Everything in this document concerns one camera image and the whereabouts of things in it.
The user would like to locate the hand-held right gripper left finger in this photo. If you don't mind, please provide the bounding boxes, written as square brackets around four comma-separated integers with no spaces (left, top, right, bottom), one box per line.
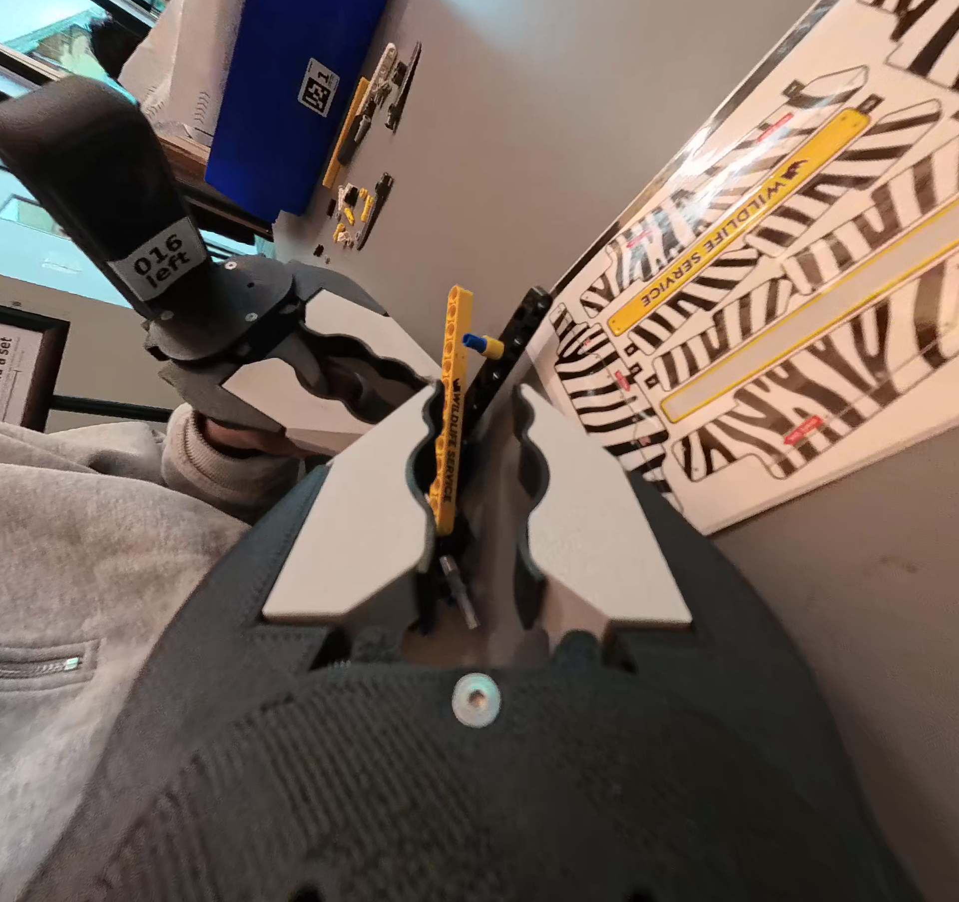
[262,383,445,625]

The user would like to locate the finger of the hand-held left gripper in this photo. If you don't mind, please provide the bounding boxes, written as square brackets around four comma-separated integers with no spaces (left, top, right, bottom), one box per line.
[221,351,380,459]
[296,288,445,402]

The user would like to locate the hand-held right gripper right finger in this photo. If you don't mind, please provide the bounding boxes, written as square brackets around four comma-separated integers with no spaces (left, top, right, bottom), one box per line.
[514,384,695,644]

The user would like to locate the yellow lego beam with sticker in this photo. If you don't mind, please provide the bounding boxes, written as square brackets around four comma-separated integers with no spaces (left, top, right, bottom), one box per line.
[426,285,478,533]

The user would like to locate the grey lego axle pin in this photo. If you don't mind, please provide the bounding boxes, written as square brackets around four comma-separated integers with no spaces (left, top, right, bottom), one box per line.
[440,553,482,631]

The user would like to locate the black lego beam with holes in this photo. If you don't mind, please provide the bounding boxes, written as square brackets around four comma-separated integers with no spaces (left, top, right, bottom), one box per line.
[439,286,554,543]

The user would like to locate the person's left forearm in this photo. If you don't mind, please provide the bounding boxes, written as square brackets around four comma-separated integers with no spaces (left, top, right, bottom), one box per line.
[161,403,331,524]

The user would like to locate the small yellow black lego pieces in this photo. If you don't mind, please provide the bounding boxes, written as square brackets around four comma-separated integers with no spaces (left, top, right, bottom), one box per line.
[313,183,376,259]

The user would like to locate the long thin yellow lego beam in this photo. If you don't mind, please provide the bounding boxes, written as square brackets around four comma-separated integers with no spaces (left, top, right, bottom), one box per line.
[322,78,373,188]

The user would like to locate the long thin black lego beam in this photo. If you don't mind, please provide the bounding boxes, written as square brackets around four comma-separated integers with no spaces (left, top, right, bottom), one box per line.
[385,42,422,131]

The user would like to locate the person's left hand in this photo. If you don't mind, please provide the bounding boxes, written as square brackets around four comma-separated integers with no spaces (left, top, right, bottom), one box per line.
[199,417,329,459]

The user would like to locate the white cardboard packaging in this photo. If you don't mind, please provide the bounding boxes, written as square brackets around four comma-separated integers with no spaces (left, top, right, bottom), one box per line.
[119,0,256,144]

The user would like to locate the white paper sign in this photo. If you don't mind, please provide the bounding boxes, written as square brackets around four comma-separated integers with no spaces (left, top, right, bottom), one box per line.
[0,305,71,432]

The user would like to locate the grey sweatshirt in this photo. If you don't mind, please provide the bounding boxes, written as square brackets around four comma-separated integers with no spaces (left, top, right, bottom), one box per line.
[0,422,316,843]

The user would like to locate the blue plastic bin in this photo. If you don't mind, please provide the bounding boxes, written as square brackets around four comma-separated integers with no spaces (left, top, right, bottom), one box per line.
[204,0,403,218]

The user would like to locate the zebra striped sticker sheet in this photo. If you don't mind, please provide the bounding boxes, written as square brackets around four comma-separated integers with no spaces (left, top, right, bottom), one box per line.
[549,0,959,537]

